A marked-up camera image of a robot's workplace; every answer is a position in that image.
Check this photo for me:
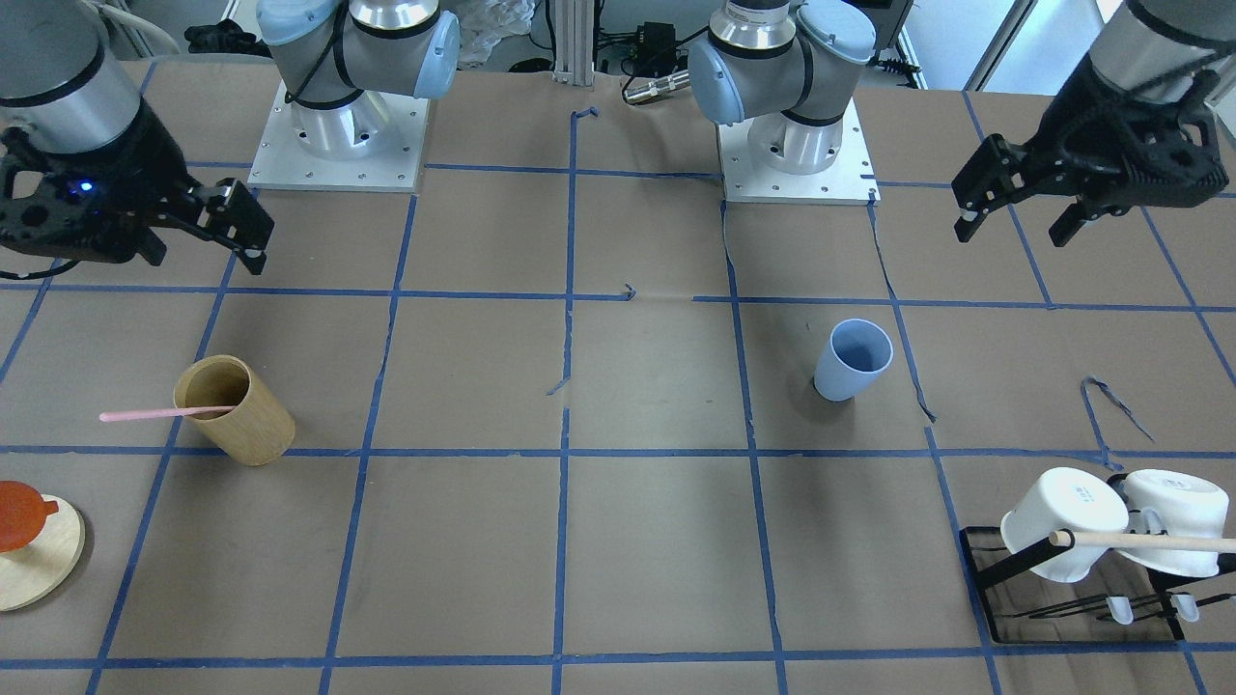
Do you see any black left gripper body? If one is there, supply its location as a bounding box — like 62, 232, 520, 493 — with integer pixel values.
1023, 69, 1230, 209

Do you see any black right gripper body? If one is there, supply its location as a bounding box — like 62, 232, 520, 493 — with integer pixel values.
1, 100, 194, 263

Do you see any light blue plastic cup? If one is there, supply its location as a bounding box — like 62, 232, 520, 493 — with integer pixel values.
813, 318, 895, 402

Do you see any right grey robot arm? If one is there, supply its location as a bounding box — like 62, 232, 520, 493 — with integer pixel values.
2, 1, 878, 275

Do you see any orange plastic cup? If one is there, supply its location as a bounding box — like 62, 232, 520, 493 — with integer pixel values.
1, 481, 59, 553

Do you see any round wooden cup stand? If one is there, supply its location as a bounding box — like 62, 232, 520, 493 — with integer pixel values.
1, 493, 87, 612

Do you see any bamboo cylindrical holder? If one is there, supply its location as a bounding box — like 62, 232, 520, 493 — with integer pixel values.
173, 352, 295, 466

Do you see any wooden dowel rod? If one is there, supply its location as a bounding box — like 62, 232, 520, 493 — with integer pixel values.
1046, 529, 1236, 554

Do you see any silver cylindrical connector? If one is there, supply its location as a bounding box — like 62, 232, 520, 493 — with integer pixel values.
622, 70, 691, 106

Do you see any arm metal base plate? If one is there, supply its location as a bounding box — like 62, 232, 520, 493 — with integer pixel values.
716, 100, 883, 207
247, 84, 433, 194

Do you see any black wire mug rack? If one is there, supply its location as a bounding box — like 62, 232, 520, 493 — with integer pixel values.
959, 472, 1234, 644

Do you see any aluminium frame post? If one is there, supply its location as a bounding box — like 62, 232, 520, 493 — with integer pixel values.
545, 1, 601, 92

